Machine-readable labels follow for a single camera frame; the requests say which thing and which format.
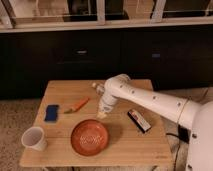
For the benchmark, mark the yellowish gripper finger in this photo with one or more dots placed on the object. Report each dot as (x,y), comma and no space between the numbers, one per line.
(101,115)

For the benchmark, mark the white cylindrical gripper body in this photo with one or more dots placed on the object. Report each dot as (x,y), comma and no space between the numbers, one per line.
(107,103)

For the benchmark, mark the orange ceramic bowl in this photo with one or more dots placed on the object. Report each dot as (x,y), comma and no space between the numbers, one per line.
(89,137)

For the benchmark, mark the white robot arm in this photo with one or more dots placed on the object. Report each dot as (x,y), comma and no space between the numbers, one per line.
(196,117)

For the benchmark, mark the small white bottle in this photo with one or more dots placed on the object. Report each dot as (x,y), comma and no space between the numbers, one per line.
(99,88)

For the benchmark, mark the orange carrot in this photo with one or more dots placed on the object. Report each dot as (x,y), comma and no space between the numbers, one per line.
(77,106)

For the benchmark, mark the wooden side table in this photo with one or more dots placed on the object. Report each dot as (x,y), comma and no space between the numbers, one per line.
(128,145)

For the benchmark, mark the black candy bar box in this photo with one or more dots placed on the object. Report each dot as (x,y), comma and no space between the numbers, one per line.
(139,120)

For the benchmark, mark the blue sponge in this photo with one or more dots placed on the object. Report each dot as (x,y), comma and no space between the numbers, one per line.
(51,113)

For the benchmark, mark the white plastic cup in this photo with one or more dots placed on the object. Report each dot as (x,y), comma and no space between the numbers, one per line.
(34,138)

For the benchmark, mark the black power adapter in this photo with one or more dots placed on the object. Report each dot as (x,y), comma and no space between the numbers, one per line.
(183,134)

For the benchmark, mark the dark cabinet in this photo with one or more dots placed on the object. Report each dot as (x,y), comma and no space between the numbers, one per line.
(171,57)

